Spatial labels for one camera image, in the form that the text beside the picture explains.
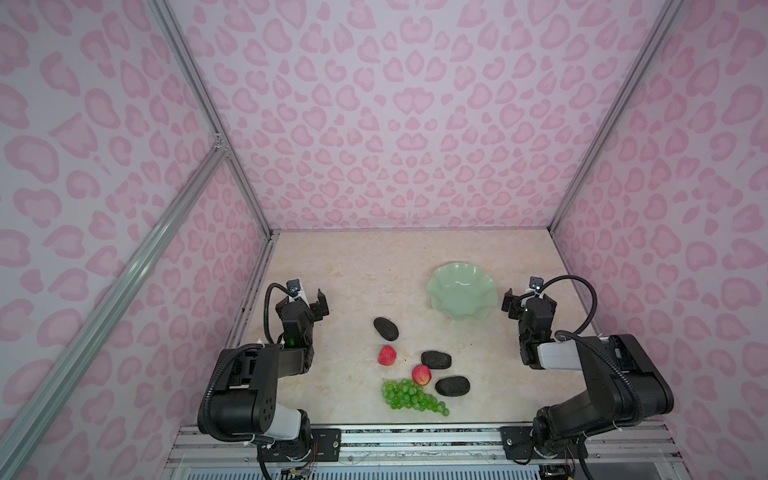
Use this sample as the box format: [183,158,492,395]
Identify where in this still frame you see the dark avocado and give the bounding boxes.
[435,376,471,398]
[373,317,400,342]
[420,350,453,370]

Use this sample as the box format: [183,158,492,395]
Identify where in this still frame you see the red apple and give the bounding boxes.
[411,365,432,386]
[378,345,397,366]

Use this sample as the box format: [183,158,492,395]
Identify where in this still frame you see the green grape bunch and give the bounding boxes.
[381,380,450,417]

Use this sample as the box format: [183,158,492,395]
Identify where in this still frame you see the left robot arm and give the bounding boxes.
[197,281,329,461]

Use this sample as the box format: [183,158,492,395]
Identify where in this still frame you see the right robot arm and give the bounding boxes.
[501,291,674,464]

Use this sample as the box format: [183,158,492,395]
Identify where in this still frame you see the green scalloped fruit bowl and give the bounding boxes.
[426,262,500,321]

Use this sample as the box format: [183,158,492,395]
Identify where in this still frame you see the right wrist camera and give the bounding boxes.
[526,276,545,296]

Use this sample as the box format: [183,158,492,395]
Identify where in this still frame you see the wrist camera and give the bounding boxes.
[526,276,545,296]
[286,279,309,304]

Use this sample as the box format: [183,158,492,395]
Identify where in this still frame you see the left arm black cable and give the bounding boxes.
[263,282,296,346]

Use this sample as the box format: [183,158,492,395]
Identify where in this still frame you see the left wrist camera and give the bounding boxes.
[286,279,309,304]

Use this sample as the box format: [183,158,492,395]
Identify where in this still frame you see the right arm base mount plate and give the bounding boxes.
[499,425,589,465]

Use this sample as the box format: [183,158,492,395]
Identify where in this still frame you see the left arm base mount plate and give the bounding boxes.
[264,427,342,463]

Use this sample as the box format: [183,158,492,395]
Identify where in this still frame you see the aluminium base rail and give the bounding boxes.
[162,421,690,479]

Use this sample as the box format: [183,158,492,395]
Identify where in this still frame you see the left diagonal aluminium frame bar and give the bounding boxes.
[1,146,227,479]

